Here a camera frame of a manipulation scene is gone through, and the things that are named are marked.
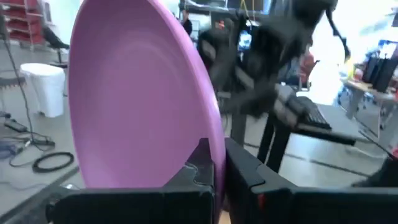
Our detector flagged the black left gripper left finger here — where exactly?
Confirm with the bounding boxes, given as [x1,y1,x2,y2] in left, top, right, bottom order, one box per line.
[45,138,216,224]

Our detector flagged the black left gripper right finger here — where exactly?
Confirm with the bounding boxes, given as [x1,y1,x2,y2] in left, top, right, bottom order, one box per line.
[224,138,398,224]

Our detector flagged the purple plate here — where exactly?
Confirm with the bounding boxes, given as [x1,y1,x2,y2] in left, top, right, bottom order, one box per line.
[67,0,227,224]

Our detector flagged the cluttered wooden desk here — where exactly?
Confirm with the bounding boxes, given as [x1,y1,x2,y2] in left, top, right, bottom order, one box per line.
[340,77,398,138]

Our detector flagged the red office chair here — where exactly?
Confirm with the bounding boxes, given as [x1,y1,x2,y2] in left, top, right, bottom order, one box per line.
[298,52,320,91]

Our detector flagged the black power brick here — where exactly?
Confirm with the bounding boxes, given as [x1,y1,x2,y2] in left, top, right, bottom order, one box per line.
[3,118,29,134]

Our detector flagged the white waste bin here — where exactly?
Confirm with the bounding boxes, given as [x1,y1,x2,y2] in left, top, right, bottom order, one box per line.
[19,62,67,119]

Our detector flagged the lit computer monitor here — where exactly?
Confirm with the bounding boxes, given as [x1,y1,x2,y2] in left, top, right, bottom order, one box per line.
[238,29,252,52]

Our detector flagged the person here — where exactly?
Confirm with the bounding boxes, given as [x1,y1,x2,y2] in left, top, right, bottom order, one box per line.
[181,9,193,35]

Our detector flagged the black office chair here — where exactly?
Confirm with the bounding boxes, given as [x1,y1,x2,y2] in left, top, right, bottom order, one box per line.
[42,26,71,68]

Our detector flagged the red bin shelf rack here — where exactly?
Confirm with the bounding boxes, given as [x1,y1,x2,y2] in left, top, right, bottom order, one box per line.
[0,0,45,50]

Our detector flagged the black aluminium rig frame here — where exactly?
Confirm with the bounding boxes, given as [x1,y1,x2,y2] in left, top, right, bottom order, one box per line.
[229,110,358,174]

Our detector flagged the black coiled floor cable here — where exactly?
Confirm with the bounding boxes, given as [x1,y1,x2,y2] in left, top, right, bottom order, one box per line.
[32,151,75,174]

